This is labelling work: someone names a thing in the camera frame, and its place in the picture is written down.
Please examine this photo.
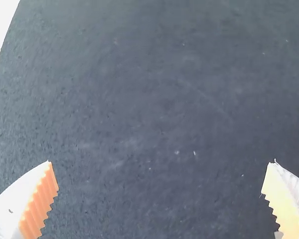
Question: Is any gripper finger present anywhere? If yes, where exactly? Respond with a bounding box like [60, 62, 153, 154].
[259, 158, 299, 239]
[0, 160, 59, 239]

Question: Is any black mat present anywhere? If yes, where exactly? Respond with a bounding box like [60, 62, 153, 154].
[0, 0, 299, 239]

